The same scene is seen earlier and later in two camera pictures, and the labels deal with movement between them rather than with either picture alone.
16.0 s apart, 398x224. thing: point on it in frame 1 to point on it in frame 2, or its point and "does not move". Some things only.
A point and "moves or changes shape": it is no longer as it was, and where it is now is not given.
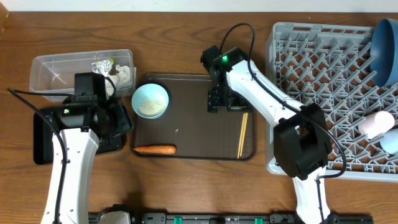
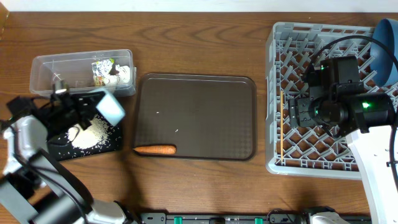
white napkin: [122, 77] does not move
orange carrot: [157, 149] does not move
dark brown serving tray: [196, 134] does not move
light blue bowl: [141, 93] moves or changes shape
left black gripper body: [112, 120] to [68, 117]
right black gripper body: [224, 98] to [300, 107]
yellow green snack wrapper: [104, 66] does not move
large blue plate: [384, 52] does not move
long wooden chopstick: [242, 135] moves or changes shape
